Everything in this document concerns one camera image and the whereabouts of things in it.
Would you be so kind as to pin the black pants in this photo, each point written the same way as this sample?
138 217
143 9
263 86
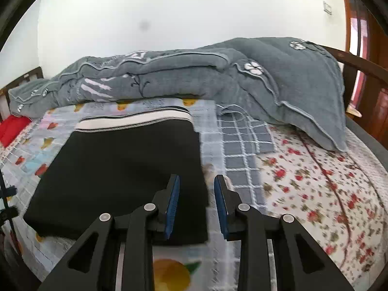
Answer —
106 172

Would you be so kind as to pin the red floral bed sheet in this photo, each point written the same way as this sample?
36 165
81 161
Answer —
318 188

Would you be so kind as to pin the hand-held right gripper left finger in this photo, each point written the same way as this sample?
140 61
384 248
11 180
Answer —
172 206

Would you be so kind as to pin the grey flower-print pillow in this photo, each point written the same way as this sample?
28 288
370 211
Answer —
303 88

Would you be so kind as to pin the wooden door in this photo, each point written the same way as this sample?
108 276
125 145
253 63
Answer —
348 21

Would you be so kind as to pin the white wall switch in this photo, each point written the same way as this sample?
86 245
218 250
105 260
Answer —
327 8

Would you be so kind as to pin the wooden footboard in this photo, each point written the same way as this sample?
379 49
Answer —
363 63

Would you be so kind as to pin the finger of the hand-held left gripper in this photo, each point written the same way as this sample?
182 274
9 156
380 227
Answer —
6 212

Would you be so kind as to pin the fruit-print bed sheet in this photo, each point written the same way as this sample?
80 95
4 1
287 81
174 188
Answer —
194 257

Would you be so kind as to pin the grey checked blanket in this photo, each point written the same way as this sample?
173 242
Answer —
239 157

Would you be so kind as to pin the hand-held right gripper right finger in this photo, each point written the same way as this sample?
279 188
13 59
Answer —
219 209

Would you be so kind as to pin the red cloth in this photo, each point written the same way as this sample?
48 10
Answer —
12 128

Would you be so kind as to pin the wooden headboard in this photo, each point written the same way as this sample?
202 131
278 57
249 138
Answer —
30 74

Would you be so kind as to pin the grey flower-print quilt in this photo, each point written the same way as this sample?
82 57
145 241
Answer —
182 75

